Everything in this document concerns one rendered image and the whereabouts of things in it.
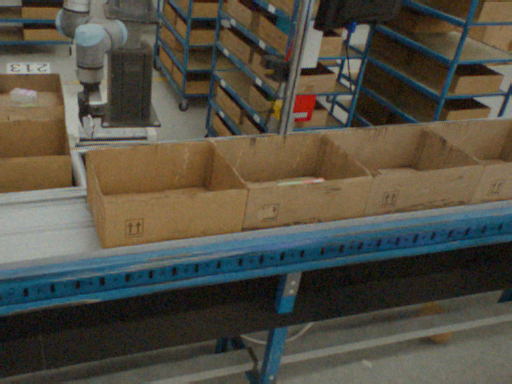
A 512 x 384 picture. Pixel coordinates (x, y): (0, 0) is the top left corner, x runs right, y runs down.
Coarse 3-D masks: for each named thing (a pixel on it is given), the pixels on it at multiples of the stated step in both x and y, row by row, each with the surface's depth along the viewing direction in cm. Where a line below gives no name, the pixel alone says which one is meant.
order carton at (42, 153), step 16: (0, 128) 208; (16, 128) 210; (32, 128) 211; (48, 128) 213; (64, 128) 211; (0, 144) 211; (16, 144) 213; (32, 144) 214; (48, 144) 216; (64, 144) 215; (0, 160) 183; (16, 160) 185; (32, 160) 186; (48, 160) 187; (64, 160) 189; (0, 176) 186; (16, 176) 188; (32, 176) 189; (48, 176) 190; (64, 176) 192; (0, 192) 189
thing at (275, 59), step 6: (264, 60) 238; (270, 60) 237; (276, 60) 238; (282, 60) 239; (264, 66) 238; (270, 66) 238; (276, 66) 239; (282, 66) 240; (270, 72) 243; (276, 72) 242; (282, 72) 243; (276, 78) 243
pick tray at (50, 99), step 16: (0, 80) 266; (16, 80) 268; (32, 80) 270; (48, 80) 271; (0, 96) 265; (48, 96) 269; (0, 112) 235; (16, 112) 236; (32, 112) 238; (48, 112) 239; (64, 112) 241
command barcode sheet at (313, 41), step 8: (312, 24) 234; (312, 32) 236; (320, 32) 237; (312, 40) 238; (320, 40) 239; (312, 48) 240; (304, 56) 241; (312, 56) 242; (304, 64) 243; (312, 64) 244
